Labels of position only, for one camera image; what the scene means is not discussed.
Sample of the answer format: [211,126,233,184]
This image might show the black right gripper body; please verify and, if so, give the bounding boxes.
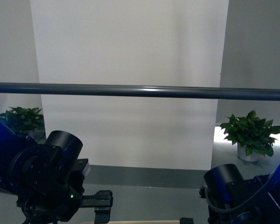
[179,217,207,224]

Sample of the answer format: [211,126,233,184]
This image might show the potted green plant left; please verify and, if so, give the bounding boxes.
[0,106,45,134]

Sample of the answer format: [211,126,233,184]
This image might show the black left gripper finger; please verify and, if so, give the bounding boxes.
[80,190,113,224]

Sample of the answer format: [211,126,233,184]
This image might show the potted green plant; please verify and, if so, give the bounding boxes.
[0,106,45,134]
[220,110,280,157]

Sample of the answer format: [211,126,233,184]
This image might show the beige laundry hamper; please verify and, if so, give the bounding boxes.
[107,220,180,224]

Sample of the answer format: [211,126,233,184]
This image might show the dark metal hanger rail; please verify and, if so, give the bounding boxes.
[0,83,280,101]

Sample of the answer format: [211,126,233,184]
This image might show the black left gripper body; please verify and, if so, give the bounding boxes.
[17,158,90,224]

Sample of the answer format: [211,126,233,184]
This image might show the potted green plant right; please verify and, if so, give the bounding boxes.
[220,110,280,157]

